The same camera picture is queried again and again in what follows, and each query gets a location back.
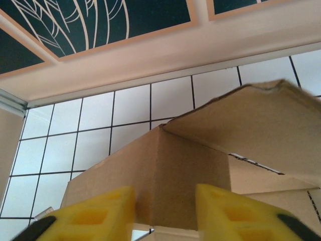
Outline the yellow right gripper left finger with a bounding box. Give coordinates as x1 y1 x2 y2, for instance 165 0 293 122
12 185 137 241

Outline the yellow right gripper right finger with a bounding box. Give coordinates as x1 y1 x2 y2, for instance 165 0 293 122
195 183 321 241

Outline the brown cardboard mailer box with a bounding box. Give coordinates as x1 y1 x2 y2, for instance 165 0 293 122
61 78 321 241

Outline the aluminium frame post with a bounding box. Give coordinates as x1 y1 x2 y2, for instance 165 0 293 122
0 89 28 118

